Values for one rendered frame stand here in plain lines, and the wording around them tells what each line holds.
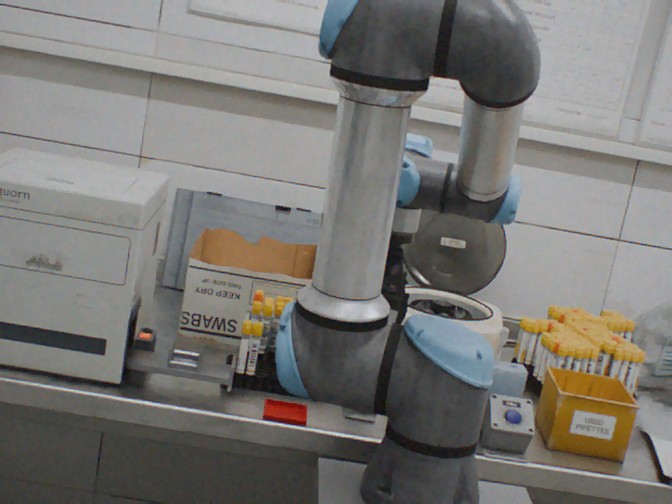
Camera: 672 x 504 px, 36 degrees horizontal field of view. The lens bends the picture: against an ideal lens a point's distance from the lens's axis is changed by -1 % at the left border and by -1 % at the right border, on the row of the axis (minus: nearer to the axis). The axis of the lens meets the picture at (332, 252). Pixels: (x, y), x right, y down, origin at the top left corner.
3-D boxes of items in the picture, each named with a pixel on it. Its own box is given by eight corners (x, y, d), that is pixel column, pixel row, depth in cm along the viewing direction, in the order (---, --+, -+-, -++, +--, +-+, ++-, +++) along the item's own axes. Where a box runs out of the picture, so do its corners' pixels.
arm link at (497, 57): (569, -31, 110) (522, 179, 155) (468, -47, 112) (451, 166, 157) (552, 57, 106) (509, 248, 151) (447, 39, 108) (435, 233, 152)
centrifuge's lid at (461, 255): (413, 177, 209) (414, 177, 217) (388, 297, 211) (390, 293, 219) (517, 198, 207) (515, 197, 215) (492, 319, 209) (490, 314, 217)
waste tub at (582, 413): (545, 449, 166) (559, 392, 164) (532, 418, 180) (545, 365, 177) (625, 463, 167) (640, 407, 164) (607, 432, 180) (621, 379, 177)
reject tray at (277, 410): (262, 418, 158) (263, 414, 158) (264, 402, 165) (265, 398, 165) (306, 426, 158) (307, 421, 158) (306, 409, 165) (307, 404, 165)
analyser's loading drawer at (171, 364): (101, 370, 160) (105, 338, 159) (109, 356, 167) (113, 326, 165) (230, 391, 161) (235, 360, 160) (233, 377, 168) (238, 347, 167)
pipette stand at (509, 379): (459, 422, 171) (471, 366, 169) (452, 406, 178) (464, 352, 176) (517, 431, 172) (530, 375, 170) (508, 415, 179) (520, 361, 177)
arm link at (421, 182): (446, 165, 145) (452, 157, 155) (368, 150, 146) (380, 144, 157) (436, 219, 146) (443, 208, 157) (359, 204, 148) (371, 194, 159)
